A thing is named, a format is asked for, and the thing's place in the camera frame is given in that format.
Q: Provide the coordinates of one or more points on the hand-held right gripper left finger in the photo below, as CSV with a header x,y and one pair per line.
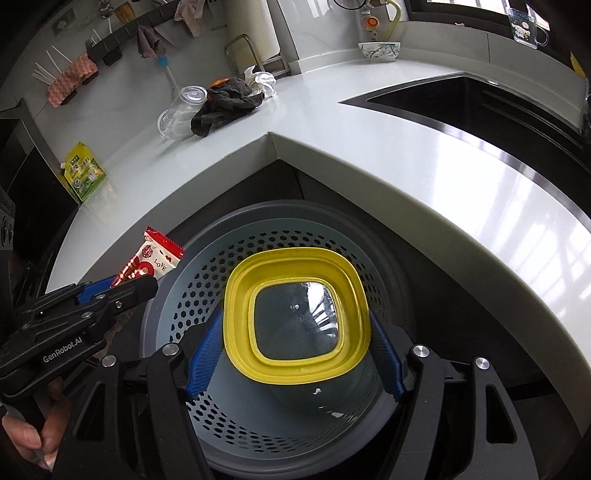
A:
x,y
203,364

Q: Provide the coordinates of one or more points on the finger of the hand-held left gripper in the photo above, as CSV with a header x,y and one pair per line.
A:
x,y
94,290
134,293

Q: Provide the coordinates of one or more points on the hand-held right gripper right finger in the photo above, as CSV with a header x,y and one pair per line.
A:
x,y
388,367

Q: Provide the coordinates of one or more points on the red and white snack packet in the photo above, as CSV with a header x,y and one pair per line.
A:
x,y
157,258

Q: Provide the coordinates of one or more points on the grey perforated waste basket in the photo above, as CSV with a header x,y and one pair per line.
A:
x,y
198,300

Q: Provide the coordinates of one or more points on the yellow rimmed container lid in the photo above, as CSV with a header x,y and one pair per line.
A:
x,y
295,364

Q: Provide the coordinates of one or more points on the person's left hand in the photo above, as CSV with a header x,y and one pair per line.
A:
x,y
25,434

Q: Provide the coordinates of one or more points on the green snack packet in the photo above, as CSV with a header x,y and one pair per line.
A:
x,y
85,173

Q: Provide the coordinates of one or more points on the black gas stove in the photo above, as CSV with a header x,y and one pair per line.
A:
x,y
32,184

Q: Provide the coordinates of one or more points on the clear plastic cup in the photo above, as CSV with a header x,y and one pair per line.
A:
x,y
180,113

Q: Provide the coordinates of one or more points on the dark grey rag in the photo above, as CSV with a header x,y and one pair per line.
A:
x,y
221,108

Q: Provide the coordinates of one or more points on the pink wavy dishcloth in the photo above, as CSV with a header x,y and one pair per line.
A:
x,y
69,81

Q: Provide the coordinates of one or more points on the bundle of white sticks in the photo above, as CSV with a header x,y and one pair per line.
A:
x,y
46,74

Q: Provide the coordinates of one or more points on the small orange item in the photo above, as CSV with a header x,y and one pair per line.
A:
x,y
218,83

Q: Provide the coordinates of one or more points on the blue bottle brush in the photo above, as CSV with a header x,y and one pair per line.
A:
x,y
163,60

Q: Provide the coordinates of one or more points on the crumpled clear plastic bag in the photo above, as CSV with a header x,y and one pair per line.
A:
x,y
263,82

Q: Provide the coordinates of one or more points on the mauve hanging cloth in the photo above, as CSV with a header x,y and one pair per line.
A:
x,y
147,41

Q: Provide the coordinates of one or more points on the metal board rack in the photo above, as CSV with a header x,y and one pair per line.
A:
x,y
277,64

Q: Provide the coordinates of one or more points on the dark steel sink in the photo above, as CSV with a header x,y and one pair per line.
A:
x,y
485,110

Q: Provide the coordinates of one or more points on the bamboo pot brush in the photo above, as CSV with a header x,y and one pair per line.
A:
x,y
123,11

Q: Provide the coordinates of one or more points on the pink hanging cloth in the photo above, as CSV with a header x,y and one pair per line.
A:
x,y
191,16

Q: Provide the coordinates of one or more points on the white cutting board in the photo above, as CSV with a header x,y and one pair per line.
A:
x,y
251,23

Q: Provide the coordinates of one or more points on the white patterned bowl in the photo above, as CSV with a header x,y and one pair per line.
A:
x,y
379,50

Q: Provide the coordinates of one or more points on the gas valve with orange dial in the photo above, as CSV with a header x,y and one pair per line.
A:
x,y
371,21

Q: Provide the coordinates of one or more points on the clear printed pouch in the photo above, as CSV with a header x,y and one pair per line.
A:
x,y
524,27

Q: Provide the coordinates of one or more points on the black wall hook rail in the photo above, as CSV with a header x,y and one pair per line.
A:
x,y
120,39

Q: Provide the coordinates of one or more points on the grey wall outlet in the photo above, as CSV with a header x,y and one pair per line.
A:
x,y
62,22

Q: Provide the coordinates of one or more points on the dark window frame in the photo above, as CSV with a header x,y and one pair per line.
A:
x,y
443,16

